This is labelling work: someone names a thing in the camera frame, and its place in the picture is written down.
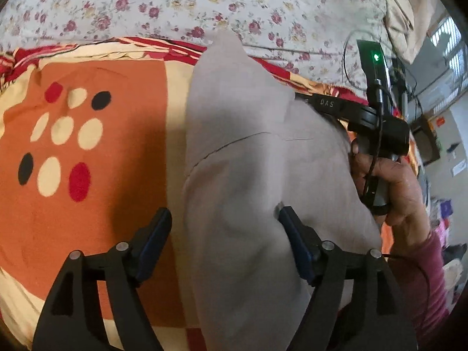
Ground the pile of colourful clothes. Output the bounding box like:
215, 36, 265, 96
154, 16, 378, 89
431, 197, 468, 293

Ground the orange spotted blanket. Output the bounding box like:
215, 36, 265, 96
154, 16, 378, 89
0, 37, 421, 351

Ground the person's right forearm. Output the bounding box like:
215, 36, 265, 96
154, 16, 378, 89
336, 230, 450, 351

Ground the grey hooded zip jacket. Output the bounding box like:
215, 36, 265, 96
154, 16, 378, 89
175, 29, 384, 351

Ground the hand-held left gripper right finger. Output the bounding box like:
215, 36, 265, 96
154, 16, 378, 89
276, 206, 417, 351

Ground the beige pillow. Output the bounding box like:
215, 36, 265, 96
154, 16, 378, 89
376, 0, 445, 63

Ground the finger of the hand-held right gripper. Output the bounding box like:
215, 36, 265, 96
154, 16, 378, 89
294, 93, 366, 121

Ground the barred window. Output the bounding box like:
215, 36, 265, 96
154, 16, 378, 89
429, 11, 468, 81

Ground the floral bed sheet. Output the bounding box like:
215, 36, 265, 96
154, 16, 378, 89
0, 0, 395, 96

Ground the black cable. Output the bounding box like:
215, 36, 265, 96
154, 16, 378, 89
343, 31, 434, 337

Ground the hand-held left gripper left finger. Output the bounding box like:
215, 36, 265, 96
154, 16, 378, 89
33, 207, 172, 351

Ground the person's right hand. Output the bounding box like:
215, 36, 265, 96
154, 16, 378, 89
351, 142, 432, 244

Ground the dark framed object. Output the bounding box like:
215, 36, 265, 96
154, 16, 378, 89
411, 113, 441, 165

